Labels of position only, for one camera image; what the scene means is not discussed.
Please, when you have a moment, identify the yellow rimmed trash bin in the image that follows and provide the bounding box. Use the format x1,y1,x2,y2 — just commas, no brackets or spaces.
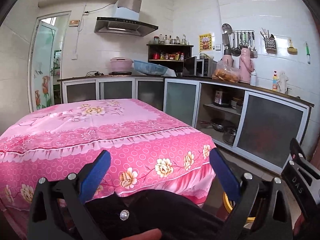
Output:
222,192,256,224

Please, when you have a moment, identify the kitchen counter cabinet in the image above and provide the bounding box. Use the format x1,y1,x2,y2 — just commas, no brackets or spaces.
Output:
60,76,313,174

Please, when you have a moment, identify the person's left hand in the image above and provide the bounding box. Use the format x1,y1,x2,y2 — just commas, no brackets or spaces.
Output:
121,229,162,240

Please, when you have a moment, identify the yellow dish soap bottle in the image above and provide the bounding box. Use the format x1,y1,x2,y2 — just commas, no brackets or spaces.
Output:
272,71,278,92

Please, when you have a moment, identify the pink floral tablecloth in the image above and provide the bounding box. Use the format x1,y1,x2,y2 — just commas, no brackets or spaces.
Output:
1,99,215,239

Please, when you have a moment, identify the bag of orange food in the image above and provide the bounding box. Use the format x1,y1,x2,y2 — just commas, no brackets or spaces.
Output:
212,61,240,83

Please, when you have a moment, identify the microwave oven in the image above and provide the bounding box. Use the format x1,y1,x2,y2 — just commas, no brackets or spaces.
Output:
182,57,217,77

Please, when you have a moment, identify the hanging utensil rack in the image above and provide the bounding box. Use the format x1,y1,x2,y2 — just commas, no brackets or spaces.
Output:
222,23,258,59

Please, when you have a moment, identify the blue plastic basin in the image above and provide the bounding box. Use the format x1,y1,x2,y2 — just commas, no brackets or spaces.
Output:
133,60,168,76

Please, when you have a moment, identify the floral glass door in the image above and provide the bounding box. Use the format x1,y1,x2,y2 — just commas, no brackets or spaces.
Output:
27,11,70,112

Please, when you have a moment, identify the dark spice shelf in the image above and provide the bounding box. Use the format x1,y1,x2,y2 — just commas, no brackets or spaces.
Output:
147,44,194,76

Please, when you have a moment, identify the range hood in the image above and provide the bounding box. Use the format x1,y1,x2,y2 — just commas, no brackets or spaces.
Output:
94,0,158,37

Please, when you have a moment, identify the chopstick holder on wall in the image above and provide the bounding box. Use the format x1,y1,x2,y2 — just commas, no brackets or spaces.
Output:
260,28,277,54

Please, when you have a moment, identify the yellow poster on wall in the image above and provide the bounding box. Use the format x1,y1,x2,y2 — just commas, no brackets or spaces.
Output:
199,33,213,52

